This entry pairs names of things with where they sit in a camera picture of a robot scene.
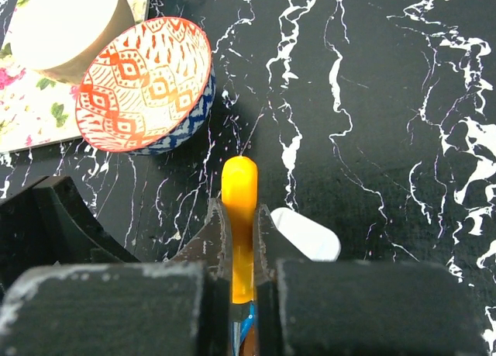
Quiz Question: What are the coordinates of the orange patterned bowl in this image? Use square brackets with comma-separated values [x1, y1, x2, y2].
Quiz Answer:
[75, 17, 216, 155]

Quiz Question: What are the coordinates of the white battery cover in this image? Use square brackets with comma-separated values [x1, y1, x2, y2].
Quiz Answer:
[270, 207, 341, 261]

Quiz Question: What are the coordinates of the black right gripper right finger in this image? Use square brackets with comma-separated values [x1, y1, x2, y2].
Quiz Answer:
[253, 205, 486, 355]

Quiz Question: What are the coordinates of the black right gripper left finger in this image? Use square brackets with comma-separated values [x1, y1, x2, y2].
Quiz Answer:
[1, 199, 233, 355]

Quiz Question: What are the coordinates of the yellow handled screwdriver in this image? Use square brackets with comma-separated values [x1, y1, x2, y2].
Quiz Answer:
[221, 156, 258, 355]

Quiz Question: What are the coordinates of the floral rectangular tray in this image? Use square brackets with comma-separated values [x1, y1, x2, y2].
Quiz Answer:
[1, 0, 150, 152]

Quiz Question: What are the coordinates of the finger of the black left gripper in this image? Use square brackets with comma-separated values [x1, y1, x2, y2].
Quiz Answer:
[1, 176, 138, 290]

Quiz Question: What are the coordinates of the white bowl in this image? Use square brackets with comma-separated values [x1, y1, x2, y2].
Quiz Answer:
[9, 0, 134, 85]

